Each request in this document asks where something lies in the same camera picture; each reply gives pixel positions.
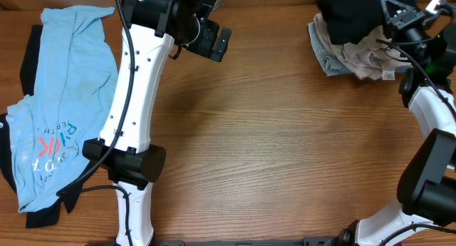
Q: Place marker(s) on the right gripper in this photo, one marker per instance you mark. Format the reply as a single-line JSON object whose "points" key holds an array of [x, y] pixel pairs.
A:
{"points": [[400, 21]]}

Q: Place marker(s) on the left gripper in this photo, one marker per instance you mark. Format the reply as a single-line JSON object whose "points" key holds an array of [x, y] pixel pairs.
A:
{"points": [[204, 48]]}

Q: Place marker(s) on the black t-shirt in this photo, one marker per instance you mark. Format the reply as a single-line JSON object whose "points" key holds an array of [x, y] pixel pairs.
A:
{"points": [[349, 21]]}

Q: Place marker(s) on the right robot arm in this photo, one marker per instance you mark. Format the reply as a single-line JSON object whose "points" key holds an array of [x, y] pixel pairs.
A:
{"points": [[425, 198]]}

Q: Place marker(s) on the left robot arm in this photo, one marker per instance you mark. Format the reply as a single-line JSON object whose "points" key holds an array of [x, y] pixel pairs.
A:
{"points": [[154, 31]]}

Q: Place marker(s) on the beige folded garment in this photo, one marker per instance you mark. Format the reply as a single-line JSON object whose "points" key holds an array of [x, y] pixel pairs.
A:
{"points": [[363, 57]]}

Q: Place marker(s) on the grey folded garment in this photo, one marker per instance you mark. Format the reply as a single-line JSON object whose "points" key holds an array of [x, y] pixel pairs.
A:
{"points": [[326, 58]]}

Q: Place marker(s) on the light blue printed t-shirt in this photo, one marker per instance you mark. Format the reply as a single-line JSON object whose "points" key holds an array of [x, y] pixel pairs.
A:
{"points": [[72, 95]]}

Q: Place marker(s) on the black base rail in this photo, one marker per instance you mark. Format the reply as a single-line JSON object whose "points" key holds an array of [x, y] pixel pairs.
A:
{"points": [[242, 243]]}

